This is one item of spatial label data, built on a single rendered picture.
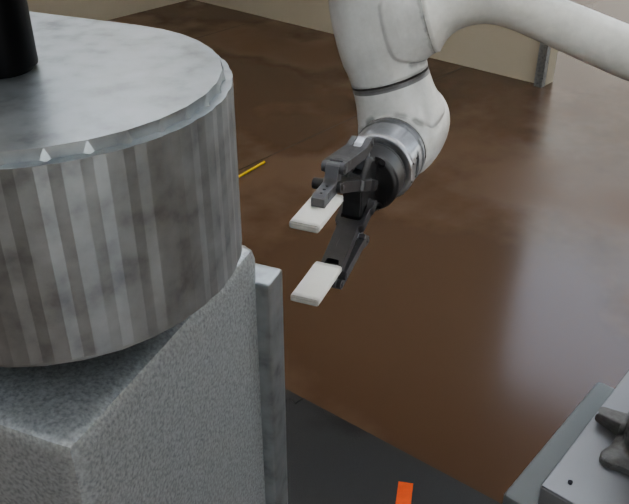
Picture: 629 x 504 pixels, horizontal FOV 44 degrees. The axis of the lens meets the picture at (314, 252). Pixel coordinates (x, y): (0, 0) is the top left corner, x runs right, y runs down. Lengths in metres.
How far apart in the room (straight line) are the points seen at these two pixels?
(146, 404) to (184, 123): 0.17
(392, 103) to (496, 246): 2.76
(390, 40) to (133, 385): 0.61
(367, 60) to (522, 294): 2.51
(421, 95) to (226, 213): 0.59
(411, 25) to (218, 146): 0.57
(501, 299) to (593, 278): 0.46
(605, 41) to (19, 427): 0.78
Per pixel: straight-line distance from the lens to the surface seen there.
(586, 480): 1.43
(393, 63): 0.97
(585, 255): 3.75
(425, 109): 1.00
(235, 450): 0.62
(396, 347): 3.02
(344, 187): 0.79
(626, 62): 1.01
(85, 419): 0.44
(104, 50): 0.49
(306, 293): 0.79
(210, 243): 0.43
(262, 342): 0.61
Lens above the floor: 1.88
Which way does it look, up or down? 32 degrees down
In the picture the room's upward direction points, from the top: straight up
